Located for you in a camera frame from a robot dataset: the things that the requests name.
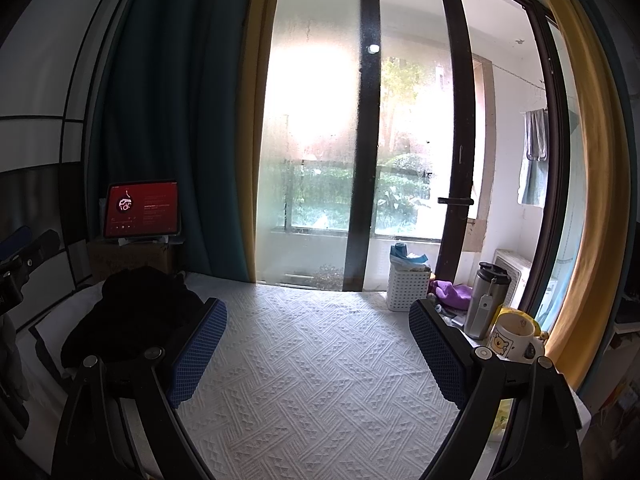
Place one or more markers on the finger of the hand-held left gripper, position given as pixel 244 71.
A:
pixel 15 241
pixel 42 247

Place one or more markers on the white cartoon bear mug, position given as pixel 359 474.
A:
pixel 510 342

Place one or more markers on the teal curtain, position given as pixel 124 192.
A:
pixel 165 135

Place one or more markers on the stainless steel tumbler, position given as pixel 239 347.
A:
pixel 482 305

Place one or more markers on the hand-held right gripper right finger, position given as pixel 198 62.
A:
pixel 440 355

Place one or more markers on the purple cloth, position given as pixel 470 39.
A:
pixel 452 295

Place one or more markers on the grey hanging towel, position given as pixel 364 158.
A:
pixel 532 160

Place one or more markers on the yellow object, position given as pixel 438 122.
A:
pixel 536 327

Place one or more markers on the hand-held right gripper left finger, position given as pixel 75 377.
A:
pixel 200 355

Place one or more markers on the yellow curtain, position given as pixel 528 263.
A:
pixel 260 110
pixel 590 185

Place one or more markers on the blue plastic bag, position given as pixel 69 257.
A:
pixel 405 257

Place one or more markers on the white air conditioner unit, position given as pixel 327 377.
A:
pixel 515 275

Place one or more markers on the brown cardboard box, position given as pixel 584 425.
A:
pixel 130 260

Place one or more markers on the white perforated plastic basket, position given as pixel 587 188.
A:
pixel 407 290

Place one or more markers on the tablet with red screen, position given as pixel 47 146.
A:
pixel 142 207

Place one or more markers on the black garment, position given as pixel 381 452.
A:
pixel 130 310

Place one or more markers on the white quilted bedspread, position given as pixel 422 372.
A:
pixel 320 360

